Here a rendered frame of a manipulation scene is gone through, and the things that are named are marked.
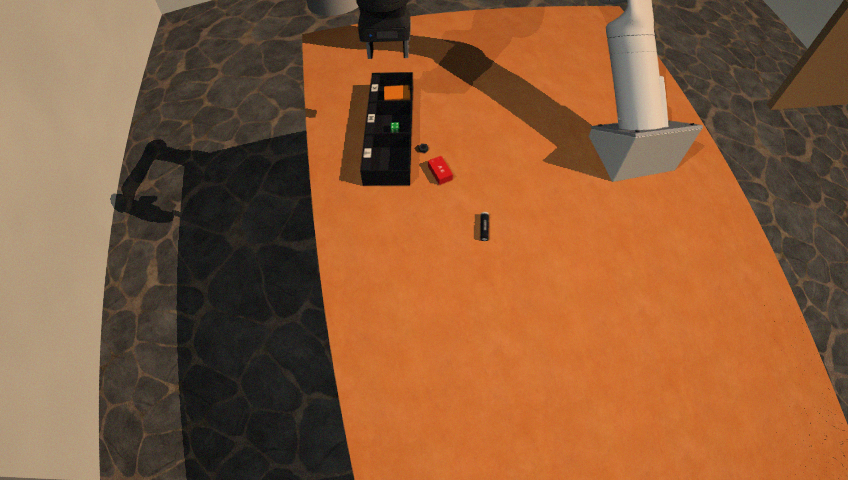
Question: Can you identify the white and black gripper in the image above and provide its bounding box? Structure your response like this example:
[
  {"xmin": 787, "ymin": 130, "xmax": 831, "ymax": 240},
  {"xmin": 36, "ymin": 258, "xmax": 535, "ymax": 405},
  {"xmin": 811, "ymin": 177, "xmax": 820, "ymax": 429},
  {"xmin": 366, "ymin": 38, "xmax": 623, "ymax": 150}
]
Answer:
[{"xmin": 356, "ymin": 0, "xmax": 411, "ymax": 59}]

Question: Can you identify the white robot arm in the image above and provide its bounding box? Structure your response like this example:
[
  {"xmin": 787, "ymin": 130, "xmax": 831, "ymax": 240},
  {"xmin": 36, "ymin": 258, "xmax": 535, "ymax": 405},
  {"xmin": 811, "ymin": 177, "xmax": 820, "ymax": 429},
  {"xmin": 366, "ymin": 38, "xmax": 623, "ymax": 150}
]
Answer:
[{"xmin": 598, "ymin": 0, "xmax": 669, "ymax": 130}]

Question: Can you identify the red 9v battery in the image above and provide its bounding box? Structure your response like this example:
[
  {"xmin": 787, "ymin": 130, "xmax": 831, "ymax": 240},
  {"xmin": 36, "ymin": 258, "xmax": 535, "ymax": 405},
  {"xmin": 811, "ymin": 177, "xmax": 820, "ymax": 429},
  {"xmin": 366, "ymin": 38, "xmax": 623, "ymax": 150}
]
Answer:
[{"xmin": 428, "ymin": 156, "xmax": 453, "ymax": 185}]

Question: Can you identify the black rack of bins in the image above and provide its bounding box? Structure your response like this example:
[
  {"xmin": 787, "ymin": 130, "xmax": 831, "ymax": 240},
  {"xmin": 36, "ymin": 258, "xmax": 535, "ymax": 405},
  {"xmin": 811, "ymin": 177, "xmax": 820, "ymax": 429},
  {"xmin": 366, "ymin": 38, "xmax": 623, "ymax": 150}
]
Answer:
[{"xmin": 360, "ymin": 72, "xmax": 413, "ymax": 186}]

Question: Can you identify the black battery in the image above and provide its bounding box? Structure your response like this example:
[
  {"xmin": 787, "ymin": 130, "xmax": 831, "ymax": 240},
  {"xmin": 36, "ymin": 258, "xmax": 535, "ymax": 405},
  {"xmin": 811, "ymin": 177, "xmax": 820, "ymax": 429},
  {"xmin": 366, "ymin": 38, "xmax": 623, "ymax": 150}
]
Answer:
[{"xmin": 480, "ymin": 212, "xmax": 489, "ymax": 241}]

